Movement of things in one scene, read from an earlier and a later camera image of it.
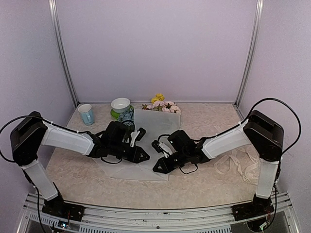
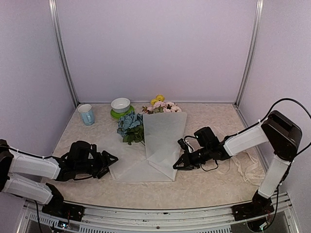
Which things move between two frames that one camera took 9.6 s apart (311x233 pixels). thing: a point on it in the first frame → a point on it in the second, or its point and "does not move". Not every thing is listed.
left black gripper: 135,156 → 103,164
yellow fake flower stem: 159,97 does not move
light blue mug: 87,113 does not move
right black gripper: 165,168 → 187,161
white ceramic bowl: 120,105 does not move
